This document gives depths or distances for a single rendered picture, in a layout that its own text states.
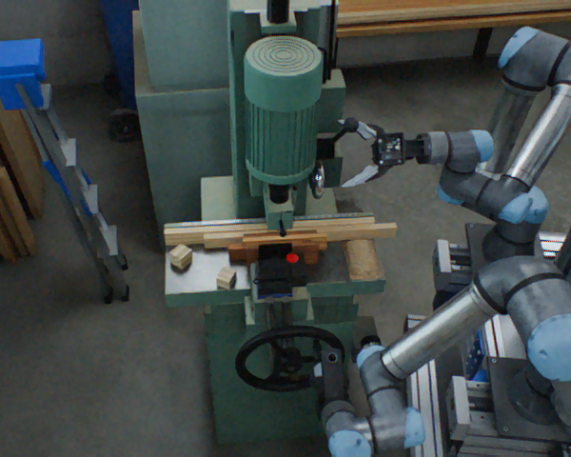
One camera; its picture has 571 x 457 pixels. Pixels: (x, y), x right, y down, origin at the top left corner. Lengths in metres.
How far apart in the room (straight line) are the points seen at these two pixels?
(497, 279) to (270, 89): 0.61
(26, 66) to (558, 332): 1.68
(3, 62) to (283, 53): 1.03
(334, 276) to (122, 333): 1.27
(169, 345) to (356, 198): 1.24
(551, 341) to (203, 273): 0.97
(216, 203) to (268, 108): 0.73
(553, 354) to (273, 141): 0.75
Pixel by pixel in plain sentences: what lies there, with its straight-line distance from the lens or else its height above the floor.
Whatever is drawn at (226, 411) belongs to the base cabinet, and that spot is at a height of 0.25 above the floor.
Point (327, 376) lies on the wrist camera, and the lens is 1.47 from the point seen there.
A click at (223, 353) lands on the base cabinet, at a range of 1.98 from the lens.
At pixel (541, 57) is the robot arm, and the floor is 1.43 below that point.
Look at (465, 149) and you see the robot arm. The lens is 1.54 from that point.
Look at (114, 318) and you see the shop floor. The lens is 2.86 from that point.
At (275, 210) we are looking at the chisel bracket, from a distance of 1.70.
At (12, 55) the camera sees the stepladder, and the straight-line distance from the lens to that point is 2.25.
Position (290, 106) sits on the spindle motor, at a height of 1.43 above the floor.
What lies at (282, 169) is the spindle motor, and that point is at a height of 1.24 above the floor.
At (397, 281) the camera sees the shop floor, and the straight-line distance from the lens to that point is 2.98.
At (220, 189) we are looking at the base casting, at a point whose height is 0.80.
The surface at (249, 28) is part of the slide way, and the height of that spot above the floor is 1.48.
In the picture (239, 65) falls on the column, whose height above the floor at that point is 1.37.
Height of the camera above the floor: 2.26
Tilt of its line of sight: 46 degrees down
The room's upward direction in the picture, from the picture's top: 2 degrees clockwise
